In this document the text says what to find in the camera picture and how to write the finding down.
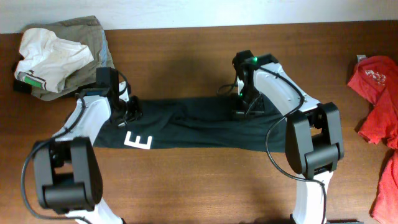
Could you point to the black folded garment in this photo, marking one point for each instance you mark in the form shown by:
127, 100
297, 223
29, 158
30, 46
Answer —
18, 85

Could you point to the red t-shirt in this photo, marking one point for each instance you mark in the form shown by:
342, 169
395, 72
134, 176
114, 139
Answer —
375, 79

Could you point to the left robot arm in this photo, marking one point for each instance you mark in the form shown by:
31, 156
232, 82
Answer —
67, 175

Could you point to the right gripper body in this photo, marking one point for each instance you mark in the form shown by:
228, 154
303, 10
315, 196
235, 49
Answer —
249, 99

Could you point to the white folded shirt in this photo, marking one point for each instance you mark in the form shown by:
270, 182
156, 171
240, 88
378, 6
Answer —
49, 60

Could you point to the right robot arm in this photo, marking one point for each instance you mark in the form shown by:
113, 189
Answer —
313, 135

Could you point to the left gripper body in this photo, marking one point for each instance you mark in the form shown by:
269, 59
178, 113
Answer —
128, 109

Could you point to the khaki folded garment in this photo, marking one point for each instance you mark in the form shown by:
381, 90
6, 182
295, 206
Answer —
87, 31

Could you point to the dark green t-shirt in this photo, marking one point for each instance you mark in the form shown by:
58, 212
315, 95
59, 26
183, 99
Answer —
199, 122

